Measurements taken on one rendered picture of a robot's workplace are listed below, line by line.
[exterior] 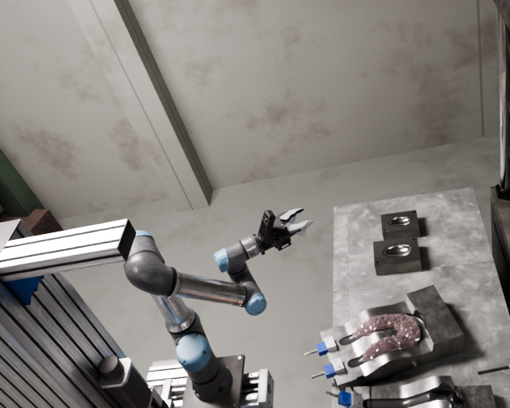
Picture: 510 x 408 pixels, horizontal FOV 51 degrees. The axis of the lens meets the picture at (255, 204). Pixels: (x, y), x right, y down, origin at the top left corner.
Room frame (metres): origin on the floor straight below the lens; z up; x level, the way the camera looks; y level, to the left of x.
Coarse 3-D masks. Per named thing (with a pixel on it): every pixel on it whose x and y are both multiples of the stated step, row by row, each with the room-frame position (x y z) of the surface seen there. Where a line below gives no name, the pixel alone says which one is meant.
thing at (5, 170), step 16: (0, 160) 3.95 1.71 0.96; (0, 176) 3.88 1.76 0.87; (16, 176) 3.97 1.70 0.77; (0, 192) 3.92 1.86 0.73; (16, 192) 3.91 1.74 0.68; (32, 192) 4.02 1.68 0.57; (16, 208) 3.89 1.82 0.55; (32, 208) 3.93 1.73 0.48; (32, 224) 3.73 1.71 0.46; (48, 224) 3.79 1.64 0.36
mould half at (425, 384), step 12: (408, 384) 1.04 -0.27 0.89; (420, 384) 1.01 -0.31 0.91; (432, 384) 0.98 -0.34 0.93; (372, 396) 1.05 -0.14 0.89; (384, 396) 1.03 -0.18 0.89; (396, 396) 1.02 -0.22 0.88; (408, 396) 1.00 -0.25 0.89; (468, 396) 0.94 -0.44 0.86; (480, 396) 0.92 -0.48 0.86; (492, 396) 0.90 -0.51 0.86
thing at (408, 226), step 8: (384, 216) 1.92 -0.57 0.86; (392, 216) 1.90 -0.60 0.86; (400, 216) 1.88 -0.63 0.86; (408, 216) 1.86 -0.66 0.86; (416, 216) 1.84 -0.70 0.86; (384, 224) 1.86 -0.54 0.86; (392, 224) 1.86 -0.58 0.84; (400, 224) 1.85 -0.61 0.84; (408, 224) 1.80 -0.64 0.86; (416, 224) 1.79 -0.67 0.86; (384, 232) 1.81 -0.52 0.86; (392, 232) 1.80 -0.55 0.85; (400, 232) 1.79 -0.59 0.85; (408, 232) 1.78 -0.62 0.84; (416, 232) 1.76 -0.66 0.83
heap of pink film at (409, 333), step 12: (372, 324) 1.32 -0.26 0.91; (384, 324) 1.30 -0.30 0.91; (396, 324) 1.29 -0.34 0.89; (408, 324) 1.27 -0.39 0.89; (360, 336) 1.31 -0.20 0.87; (396, 336) 1.24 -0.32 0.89; (408, 336) 1.22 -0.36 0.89; (420, 336) 1.21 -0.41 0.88; (372, 348) 1.22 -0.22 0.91; (384, 348) 1.20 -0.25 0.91; (396, 348) 1.18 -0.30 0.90
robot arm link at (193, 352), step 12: (192, 336) 1.28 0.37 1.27; (204, 336) 1.30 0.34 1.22; (180, 348) 1.25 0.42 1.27; (192, 348) 1.24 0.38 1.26; (204, 348) 1.22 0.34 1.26; (180, 360) 1.21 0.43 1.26; (192, 360) 1.19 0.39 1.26; (204, 360) 1.19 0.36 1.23; (216, 360) 1.23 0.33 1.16; (192, 372) 1.19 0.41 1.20; (204, 372) 1.18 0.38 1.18
